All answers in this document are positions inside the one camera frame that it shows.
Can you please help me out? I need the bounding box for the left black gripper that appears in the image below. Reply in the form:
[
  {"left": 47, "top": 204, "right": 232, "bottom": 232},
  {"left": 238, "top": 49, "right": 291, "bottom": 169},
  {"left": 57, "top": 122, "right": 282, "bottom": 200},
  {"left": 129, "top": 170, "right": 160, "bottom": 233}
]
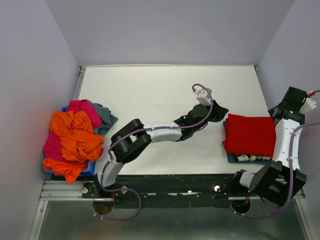
[{"left": 192, "top": 100, "right": 228, "bottom": 133}]

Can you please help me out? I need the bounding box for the red t shirt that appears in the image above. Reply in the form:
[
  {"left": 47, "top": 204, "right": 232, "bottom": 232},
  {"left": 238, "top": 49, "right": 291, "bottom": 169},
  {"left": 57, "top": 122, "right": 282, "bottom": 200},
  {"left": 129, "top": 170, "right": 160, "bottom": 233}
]
[{"left": 222, "top": 114, "right": 276, "bottom": 157}]

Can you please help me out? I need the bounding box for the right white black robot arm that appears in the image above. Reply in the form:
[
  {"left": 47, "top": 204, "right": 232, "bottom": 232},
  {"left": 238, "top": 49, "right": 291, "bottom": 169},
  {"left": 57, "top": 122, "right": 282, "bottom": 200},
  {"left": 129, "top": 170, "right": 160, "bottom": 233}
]
[{"left": 230, "top": 86, "right": 308, "bottom": 207}]

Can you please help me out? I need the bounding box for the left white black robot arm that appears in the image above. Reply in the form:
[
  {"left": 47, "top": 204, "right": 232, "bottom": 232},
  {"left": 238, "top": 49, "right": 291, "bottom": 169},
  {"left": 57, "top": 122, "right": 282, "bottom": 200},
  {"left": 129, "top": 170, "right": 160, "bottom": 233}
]
[{"left": 93, "top": 100, "right": 229, "bottom": 198}]

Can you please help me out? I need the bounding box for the blue folded t shirt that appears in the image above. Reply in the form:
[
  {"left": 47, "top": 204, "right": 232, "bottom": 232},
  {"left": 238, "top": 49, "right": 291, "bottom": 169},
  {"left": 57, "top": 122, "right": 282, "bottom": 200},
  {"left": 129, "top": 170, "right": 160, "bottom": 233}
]
[{"left": 227, "top": 154, "right": 272, "bottom": 165}]

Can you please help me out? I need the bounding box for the black floral folded t shirt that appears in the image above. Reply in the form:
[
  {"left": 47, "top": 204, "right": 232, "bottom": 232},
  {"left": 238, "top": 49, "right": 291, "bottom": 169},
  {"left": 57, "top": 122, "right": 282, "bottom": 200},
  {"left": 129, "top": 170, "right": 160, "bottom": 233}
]
[{"left": 236, "top": 154, "right": 272, "bottom": 162}]

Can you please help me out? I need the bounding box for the grey blue t shirt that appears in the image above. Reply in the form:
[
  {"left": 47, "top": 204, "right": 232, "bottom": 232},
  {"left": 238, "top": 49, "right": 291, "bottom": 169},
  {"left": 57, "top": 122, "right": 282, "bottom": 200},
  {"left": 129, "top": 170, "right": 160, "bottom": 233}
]
[{"left": 88, "top": 101, "right": 118, "bottom": 137}]

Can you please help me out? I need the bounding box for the orange t shirt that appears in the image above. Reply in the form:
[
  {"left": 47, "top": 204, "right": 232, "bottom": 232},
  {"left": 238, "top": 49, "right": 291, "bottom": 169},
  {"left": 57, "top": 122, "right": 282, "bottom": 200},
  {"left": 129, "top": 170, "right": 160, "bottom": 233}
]
[{"left": 42, "top": 110, "right": 104, "bottom": 184}]

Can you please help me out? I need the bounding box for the pink t shirt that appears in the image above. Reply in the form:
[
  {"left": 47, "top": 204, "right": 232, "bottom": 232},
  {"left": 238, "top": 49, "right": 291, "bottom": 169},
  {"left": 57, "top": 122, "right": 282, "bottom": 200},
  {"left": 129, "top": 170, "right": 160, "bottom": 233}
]
[{"left": 45, "top": 100, "right": 104, "bottom": 163}]

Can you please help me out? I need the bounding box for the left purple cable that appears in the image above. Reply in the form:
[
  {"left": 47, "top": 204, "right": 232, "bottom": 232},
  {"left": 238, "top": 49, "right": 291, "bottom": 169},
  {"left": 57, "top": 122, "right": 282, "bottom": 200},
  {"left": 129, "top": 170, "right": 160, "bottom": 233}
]
[{"left": 93, "top": 83, "right": 215, "bottom": 221}]

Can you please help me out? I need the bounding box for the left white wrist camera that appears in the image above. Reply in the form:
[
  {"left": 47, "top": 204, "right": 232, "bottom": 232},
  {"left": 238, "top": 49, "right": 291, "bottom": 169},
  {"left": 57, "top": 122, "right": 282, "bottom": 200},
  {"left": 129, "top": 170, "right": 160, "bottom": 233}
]
[{"left": 193, "top": 88, "right": 212, "bottom": 106}]

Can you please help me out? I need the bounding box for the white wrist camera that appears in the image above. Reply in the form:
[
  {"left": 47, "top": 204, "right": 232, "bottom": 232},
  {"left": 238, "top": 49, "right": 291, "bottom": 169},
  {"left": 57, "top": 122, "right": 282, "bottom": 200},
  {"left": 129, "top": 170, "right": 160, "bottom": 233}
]
[
  {"left": 299, "top": 97, "right": 318, "bottom": 114},
  {"left": 193, "top": 88, "right": 212, "bottom": 106}
]

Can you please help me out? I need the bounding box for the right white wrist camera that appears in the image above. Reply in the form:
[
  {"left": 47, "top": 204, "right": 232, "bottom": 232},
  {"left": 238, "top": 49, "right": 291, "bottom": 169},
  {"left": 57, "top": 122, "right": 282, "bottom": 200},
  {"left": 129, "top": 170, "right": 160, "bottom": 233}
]
[{"left": 299, "top": 97, "right": 318, "bottom": 114}]

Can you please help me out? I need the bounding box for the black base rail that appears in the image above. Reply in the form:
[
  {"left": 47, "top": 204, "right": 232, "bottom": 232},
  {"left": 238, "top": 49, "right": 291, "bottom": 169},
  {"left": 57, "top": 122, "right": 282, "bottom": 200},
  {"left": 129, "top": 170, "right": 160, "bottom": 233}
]
[{"left": 82, "top": 174, "right": 251, "bottom": 213}]

